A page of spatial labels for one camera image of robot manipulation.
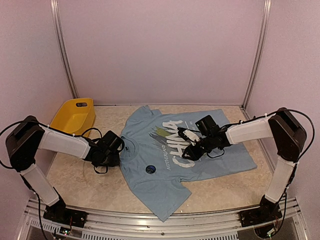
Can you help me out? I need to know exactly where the right aluminium corner post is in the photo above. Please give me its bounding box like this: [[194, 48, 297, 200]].
[[242, 0, 272, 111]]

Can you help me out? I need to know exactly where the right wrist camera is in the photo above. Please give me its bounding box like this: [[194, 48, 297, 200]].
[[183, 129, 200, 146]]

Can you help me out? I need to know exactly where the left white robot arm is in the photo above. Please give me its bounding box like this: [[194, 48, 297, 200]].
[[5, 115, 125, 223]]

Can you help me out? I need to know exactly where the light blue printed t-shirt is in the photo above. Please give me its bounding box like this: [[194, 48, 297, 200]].
[[119, 104, 258, 223]]

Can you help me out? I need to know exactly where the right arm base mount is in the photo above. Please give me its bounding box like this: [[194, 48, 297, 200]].
[[239, 196, 283, 240]]

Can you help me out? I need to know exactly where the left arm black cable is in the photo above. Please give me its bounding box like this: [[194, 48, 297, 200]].
[[0, 119, 126, 175]]

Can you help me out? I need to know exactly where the aluminium corner post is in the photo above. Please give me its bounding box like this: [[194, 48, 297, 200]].
[[50, 0, 79, 99], [242, 0, 272, 111]]

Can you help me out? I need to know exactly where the left aluminium corner post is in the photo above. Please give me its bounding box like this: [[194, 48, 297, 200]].
[[50, 0, 79, 99]]

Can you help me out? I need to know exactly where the round blue brooch badge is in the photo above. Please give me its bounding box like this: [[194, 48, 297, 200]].
[[145, 165, 156, 174]]

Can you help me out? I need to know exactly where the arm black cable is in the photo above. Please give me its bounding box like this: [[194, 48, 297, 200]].
[[206, 108, 315, 166], [0, 119, 126, 175]]

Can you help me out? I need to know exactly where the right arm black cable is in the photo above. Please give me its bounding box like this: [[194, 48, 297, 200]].
[[206, 108, 315, 166]]

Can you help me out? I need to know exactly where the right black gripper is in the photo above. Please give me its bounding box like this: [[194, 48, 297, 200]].
[[181, 135, 214, 161]]

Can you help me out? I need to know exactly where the yellow plastic basket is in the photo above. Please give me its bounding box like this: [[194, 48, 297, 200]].
[[50, 98, 96, 135]]

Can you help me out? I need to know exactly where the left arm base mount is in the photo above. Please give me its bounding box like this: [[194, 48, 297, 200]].
[[43, 194, 88, 228]]

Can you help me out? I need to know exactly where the aluminium front frame rail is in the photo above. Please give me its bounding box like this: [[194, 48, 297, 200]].
[[17, 198, 311, 240]]

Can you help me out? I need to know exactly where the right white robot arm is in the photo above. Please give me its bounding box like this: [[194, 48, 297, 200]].
[[178, 107, 307, 222]]

